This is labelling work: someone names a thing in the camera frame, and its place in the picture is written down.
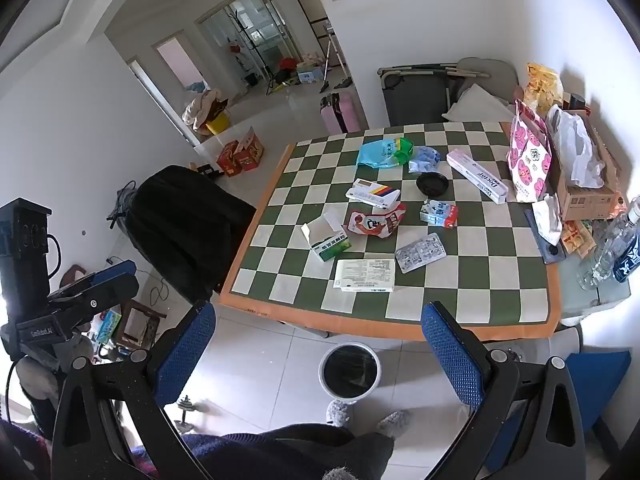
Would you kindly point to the red gift box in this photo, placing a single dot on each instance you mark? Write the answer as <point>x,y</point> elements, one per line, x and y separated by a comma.
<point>229,159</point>
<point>251,152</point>

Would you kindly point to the white plastic bag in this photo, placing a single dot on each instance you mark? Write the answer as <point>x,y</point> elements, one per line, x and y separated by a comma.
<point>575,145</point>

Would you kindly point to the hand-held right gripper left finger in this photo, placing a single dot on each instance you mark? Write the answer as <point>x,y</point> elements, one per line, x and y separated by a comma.
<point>186,347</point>

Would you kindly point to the orange snack packet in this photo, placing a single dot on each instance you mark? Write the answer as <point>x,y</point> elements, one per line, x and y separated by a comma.
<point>575,237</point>

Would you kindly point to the blue chair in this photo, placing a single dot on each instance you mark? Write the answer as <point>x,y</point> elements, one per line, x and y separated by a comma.
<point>600,385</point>

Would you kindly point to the yellow snack bag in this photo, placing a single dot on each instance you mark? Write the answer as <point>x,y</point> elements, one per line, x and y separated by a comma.
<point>542,85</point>

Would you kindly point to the flat white medicine box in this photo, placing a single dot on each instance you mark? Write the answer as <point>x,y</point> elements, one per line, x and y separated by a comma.
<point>364,275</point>

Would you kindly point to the white toothpaste box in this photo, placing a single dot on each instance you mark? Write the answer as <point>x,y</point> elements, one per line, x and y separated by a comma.
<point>477,176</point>

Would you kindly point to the black coat rack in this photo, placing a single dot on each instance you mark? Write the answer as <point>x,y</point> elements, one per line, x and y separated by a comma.
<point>247,45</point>

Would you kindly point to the metal floor stand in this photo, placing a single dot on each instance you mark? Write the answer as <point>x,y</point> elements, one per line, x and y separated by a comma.
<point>330,57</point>

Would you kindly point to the black office chair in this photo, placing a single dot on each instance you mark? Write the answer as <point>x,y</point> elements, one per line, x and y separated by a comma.
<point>185,230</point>

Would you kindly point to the small dumbbell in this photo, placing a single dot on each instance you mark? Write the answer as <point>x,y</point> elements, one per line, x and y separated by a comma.
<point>187,410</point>

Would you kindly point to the green checkered tablecloth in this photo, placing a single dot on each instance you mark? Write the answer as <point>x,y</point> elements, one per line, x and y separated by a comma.
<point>450,285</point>

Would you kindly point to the grey folding bed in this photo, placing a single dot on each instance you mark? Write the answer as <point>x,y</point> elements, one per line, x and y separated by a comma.
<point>415,92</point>

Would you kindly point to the pink suitcase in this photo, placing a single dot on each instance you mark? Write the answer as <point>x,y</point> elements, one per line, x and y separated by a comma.
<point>342,112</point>

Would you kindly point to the clear bottle with blue label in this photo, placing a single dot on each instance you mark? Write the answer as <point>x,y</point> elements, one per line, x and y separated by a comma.
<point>612,252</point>

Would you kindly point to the small black bowl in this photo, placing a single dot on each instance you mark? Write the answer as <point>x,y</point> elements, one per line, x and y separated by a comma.
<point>431,183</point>

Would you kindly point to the white crumpled tissue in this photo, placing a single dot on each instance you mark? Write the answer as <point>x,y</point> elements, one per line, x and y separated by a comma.
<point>547,217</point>

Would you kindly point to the crumpled blue foil packet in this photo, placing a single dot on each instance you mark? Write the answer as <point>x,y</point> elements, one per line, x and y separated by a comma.
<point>425,159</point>

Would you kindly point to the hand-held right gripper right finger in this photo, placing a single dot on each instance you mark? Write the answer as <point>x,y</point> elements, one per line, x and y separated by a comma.
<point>450,355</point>

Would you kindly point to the pink flowered paper bag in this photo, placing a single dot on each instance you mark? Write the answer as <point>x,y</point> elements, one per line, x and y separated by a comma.
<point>529,160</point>

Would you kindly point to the small blue milk carton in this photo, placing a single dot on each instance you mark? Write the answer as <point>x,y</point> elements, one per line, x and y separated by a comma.
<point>438,213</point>

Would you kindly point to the white box with coloured stripes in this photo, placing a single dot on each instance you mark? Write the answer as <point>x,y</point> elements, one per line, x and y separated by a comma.
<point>372,194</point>

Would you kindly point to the green and blue plastic bag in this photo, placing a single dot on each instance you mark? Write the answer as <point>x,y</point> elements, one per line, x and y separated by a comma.
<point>382,154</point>

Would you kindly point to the red snack wrapper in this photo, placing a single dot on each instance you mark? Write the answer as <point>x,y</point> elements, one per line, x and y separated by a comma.
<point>372,222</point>

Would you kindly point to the dark blue flat case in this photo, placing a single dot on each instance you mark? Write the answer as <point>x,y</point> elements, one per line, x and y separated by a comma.
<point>550,252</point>

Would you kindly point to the round white trash bin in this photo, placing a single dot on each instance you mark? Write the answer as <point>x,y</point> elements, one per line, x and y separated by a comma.
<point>350,372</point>

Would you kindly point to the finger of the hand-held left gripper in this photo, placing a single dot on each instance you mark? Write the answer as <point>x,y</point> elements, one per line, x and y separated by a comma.
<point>114,271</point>
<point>92,303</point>

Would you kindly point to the silver blister pack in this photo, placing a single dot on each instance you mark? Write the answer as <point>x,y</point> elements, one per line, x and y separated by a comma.
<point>420,254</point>

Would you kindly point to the open green and white box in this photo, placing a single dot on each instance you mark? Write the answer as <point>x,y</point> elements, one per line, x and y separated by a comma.
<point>327,242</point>

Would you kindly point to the wooden stool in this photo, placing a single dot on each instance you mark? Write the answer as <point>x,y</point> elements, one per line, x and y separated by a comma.
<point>140,322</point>

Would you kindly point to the grey fuzzy slipper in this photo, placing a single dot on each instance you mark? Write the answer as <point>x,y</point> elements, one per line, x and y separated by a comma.
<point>394,421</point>
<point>337,412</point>

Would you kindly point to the brown cardboard box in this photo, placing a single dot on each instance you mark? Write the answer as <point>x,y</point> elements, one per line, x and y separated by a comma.
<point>587,200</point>

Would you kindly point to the yellow bin with clothes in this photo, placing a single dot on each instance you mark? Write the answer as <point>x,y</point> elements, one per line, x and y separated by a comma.
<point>210,110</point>

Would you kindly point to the white pillow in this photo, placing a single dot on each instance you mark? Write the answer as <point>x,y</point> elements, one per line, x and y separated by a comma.
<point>477,102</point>

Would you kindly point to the glass sliding door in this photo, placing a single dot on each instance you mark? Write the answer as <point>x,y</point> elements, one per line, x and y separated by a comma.
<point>260,25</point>

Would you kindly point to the person's left forearm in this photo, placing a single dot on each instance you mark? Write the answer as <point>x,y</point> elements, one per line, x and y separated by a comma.
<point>40,380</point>

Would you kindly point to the person's legs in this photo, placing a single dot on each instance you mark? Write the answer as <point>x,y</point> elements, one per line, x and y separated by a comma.
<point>280,452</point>

